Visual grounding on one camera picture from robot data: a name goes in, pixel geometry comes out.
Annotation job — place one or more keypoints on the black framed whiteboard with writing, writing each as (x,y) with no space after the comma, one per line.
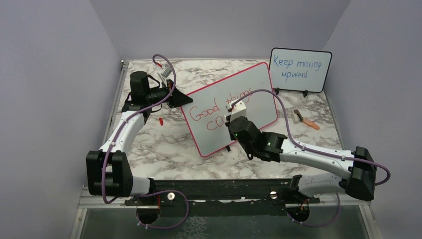
(299,70)

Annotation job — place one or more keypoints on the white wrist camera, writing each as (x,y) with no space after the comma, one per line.
(234,110)
(165,73)

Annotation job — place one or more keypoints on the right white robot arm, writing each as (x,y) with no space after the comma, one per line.
(345,171)

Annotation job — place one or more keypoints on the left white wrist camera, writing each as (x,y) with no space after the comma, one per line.
(165,73)

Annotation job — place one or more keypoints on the red framed whiteboard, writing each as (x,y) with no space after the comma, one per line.
(205,116)

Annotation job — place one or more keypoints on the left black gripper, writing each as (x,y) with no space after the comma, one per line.
(178,99)

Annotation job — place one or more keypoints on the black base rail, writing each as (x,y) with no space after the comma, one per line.
(224,198)

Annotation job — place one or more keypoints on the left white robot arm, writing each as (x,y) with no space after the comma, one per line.
(108,170)

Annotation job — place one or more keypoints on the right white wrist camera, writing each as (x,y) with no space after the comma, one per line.
(234,110)

